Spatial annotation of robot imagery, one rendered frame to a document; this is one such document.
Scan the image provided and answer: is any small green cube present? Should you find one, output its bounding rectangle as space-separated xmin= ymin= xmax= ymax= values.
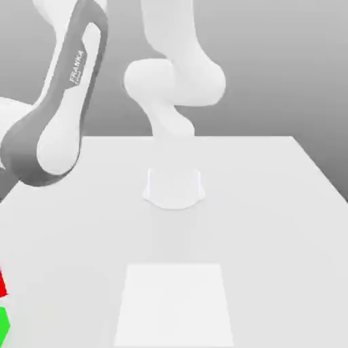
xmin=0 ymin=306 xmax=11 ymax=344

